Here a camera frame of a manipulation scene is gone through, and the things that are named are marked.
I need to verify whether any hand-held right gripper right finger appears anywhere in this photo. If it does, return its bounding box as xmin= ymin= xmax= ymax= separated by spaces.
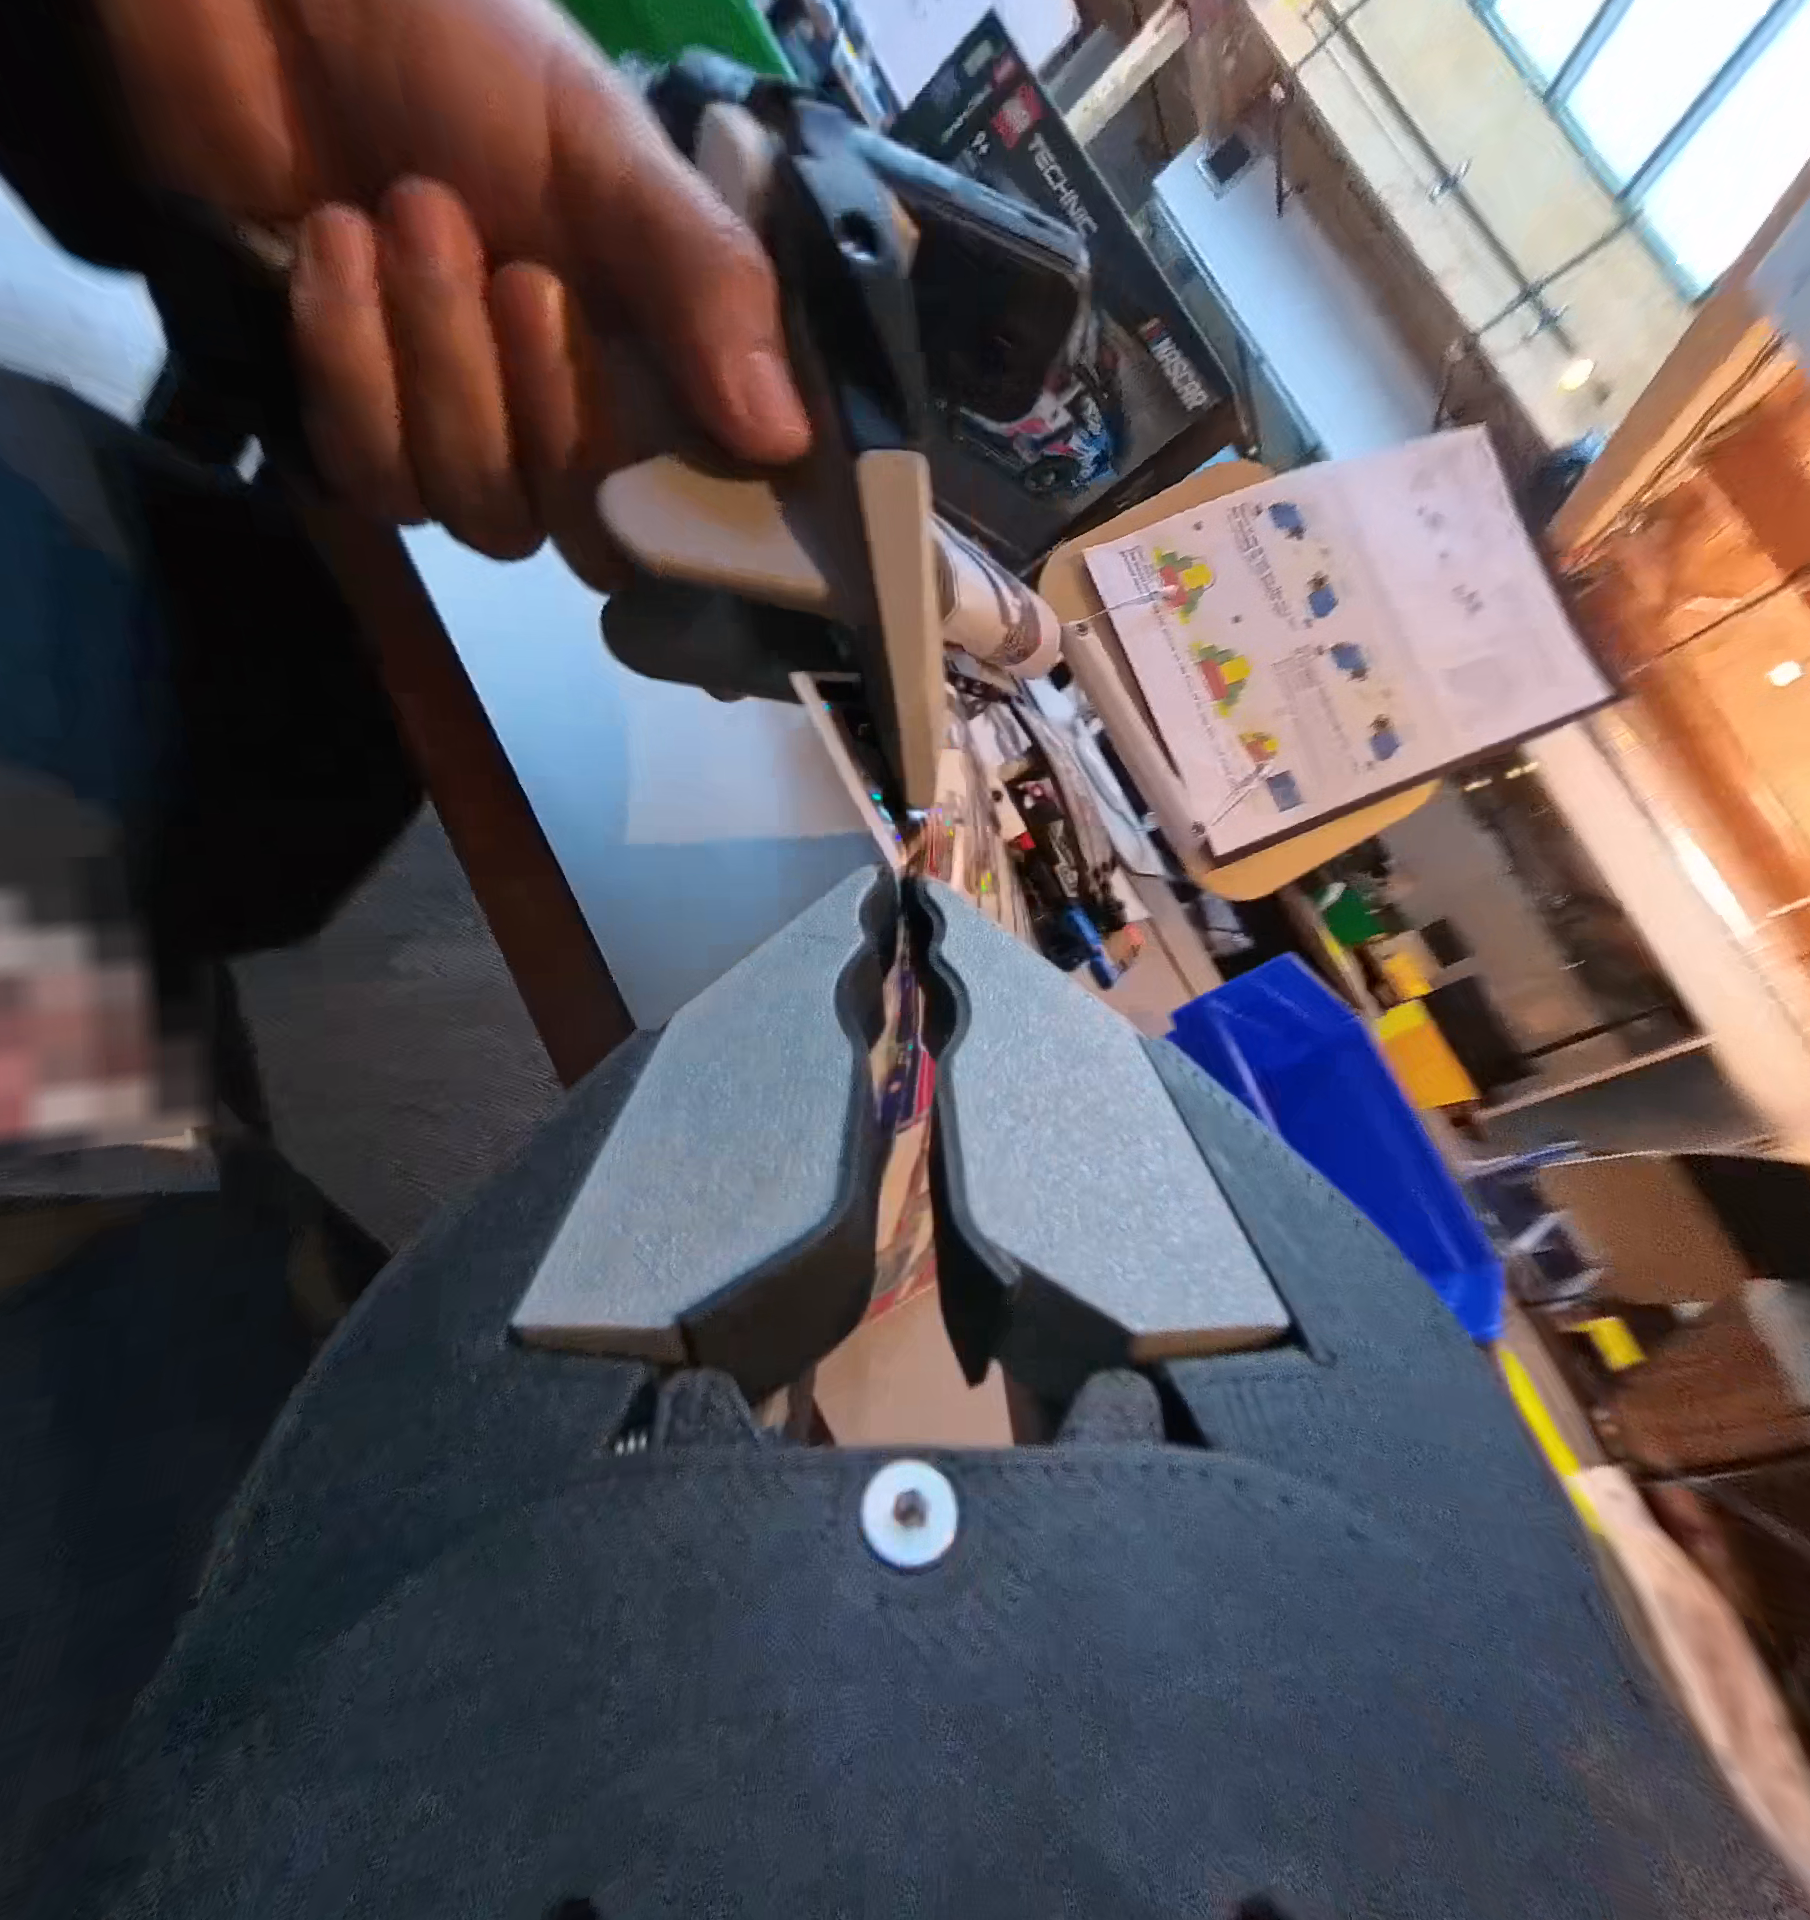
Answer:
xmin=903 ymin=879 xmax=1294 ymax=1388

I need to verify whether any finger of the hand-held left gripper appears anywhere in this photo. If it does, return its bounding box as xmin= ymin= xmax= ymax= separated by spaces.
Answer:
xmin=855 ymin=447 xmax=949 ymax=819

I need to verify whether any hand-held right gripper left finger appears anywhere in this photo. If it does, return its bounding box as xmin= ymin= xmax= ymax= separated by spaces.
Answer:
xmin=509 ymin=865 xmax=907 ymax=1403

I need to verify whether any holographic sticker sheet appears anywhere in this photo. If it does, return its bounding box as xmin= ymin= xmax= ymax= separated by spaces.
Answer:
xmin=787 ymin=668 xmax=945 ymax=1322

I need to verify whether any toy brick race car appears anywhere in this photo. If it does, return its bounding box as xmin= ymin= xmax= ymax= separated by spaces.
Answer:
xmin=965 ymin=675 xmax=1153 ymax=992

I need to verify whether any person's left forearm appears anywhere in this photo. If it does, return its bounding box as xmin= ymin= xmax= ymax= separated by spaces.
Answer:
xmin=0 ymin=0 xmax=297 ymax=287

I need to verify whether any person's left hand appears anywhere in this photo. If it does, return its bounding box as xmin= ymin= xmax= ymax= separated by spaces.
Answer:
xmin=95 ymin=0 xmax=817 ymax=594

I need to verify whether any open instruction booklet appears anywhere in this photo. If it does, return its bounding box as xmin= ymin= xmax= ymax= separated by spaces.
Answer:
xmin=928 ymin=526 xmax=1064 ymax=679

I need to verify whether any blue plastic bin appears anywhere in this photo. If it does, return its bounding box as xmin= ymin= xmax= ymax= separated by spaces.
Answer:
xmin=1167 ymin=955 xmax=1509 ymax=1345

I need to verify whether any black toy set box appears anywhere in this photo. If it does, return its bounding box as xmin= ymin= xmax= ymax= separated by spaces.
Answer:
xmin=889 ymin=14 xmax=1244 ymax=571

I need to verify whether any yellow storage bin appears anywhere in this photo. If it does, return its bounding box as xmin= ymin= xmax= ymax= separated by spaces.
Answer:
xmin=1369 ymin=996 xmax=1481 ymax=1111

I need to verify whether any printed instruction sheet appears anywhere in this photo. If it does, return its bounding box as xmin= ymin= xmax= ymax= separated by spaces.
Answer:
xmin=1081 ymin=424 xmax=1614 ymax=860

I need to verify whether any person's dark clothing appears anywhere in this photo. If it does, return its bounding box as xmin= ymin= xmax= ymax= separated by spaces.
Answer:
xmin=0 ymin=337 xmax=428 ymax=977

